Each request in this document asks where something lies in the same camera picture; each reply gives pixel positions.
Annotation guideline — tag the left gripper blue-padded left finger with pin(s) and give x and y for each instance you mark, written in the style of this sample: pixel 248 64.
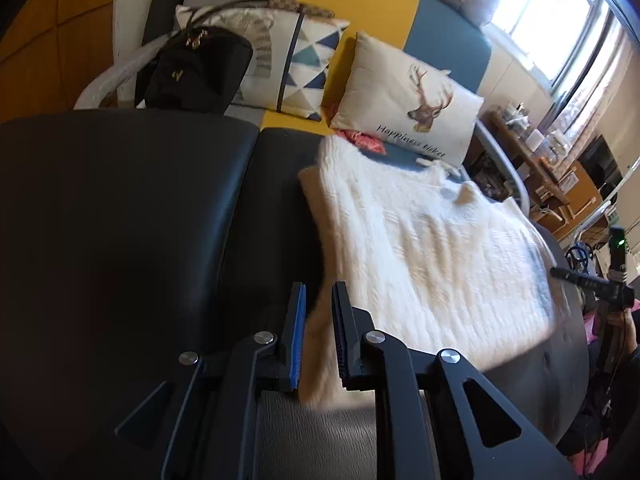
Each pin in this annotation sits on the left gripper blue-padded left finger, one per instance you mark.
pixel 200 422

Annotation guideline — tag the deer print cushion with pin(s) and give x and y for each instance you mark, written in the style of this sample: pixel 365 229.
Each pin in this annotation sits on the deer print cushion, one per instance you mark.
pixel 401 100

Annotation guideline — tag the black handbag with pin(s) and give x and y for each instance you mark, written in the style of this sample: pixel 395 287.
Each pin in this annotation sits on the black handbag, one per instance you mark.
pixel 201 67

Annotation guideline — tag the grey yellow blue sofa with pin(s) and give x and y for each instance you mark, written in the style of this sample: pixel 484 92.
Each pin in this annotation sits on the grey yellow blue sofa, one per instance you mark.
pixel 428 30

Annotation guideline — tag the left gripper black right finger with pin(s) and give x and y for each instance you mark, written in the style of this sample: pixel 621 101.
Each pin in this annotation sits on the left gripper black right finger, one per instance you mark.
pixel 436 415

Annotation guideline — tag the red patterned cloth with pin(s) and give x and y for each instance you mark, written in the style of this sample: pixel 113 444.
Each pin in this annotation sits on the red patterned cloth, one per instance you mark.
pixel 363 141

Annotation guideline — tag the white glove on sofa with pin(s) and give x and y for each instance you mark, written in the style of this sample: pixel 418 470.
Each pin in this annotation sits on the white glove on sofa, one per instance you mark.
pixel 451 171

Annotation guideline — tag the black monitor screen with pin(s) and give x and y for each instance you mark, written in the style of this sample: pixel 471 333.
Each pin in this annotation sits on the black monitor screen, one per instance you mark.
pixel 601 166

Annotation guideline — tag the wooden side table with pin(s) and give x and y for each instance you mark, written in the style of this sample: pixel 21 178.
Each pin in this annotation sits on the wooden side table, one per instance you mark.
pixel 542 189

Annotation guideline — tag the cream knitted sweater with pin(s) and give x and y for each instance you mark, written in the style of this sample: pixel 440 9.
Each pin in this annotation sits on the cream knitted sweater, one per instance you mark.
pixel 434 262

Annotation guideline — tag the geometric triangle pattern cushion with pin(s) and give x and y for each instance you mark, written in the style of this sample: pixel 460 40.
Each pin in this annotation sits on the geometric triangle pattern cushion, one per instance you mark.
pixel 292 53

